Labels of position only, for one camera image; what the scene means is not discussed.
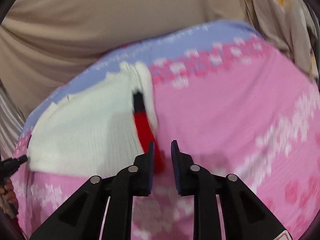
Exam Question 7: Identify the floral beige cloth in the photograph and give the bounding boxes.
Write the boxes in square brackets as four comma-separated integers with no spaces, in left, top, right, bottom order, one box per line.
[245,0,319,79]

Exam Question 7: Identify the beige curtain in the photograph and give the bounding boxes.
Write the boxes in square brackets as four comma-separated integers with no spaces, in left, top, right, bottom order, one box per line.
[1,0,247,116]

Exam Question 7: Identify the white knit sweater striped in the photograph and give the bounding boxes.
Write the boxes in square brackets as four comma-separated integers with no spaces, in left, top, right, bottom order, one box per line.
[28,62,158,177]

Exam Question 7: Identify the grey pleated curtain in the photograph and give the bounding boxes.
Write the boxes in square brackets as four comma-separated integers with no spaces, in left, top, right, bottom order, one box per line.
[0,83,25,159]

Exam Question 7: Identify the pink floral bedsheet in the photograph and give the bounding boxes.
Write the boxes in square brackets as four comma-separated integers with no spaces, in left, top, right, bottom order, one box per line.
[12,21,319,239]

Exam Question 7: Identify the person's left hand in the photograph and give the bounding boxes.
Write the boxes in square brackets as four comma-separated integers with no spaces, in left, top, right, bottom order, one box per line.
[1,178,18,218]

